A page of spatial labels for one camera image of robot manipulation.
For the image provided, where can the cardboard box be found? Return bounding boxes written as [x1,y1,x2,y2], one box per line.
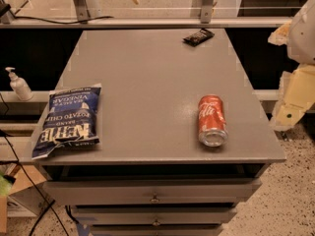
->
[0,164,46,235]

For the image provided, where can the bottom grey drawer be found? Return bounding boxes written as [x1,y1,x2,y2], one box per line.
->
[91,225,222,236]

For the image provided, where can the top grey drawer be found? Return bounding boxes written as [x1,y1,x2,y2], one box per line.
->
[44,179,262,206]

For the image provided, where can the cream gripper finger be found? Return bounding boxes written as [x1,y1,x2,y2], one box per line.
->
[268,22,291,46]
[270,64,315,131]

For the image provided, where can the white pump dispenser bottle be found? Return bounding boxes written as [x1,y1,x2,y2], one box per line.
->
[5,67,32,101]

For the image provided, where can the dark snack wrapper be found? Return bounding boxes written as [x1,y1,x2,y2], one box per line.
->
[184,29,215,47]

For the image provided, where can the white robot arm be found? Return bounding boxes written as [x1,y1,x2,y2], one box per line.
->
[268,0,315,131]

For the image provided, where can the grey drawer cabinet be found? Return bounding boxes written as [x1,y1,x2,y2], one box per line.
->
[31,29,287,236]

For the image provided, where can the grey drawer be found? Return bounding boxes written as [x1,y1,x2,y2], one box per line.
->
[44,179,262,206]
[72,206,236,225]
[91,225,222,236]

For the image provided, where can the blue potato chip bag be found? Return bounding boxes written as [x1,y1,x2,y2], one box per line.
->
[32,84,101,159]

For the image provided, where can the left metal bracket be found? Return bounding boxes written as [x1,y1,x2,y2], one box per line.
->
[73,0,90,21]

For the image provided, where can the green object at edge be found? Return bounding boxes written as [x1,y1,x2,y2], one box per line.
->
[0,174,16,197]

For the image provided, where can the middle grey drawer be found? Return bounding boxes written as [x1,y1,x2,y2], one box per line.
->
[72,206,236,225]

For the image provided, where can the right metal bracket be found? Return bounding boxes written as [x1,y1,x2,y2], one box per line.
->
[200,0,214,24]

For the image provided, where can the black cable lower left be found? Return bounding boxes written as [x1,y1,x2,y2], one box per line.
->
[0,91,71,236]

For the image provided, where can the black cable on shelf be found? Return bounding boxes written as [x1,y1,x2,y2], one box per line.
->
[14,15,114,26]

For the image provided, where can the red coke can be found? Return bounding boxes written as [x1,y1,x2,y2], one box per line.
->
[198,94,228,148]

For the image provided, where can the metal bracket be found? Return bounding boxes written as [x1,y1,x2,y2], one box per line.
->
[73,0,90,21]
[200,0,214,24]

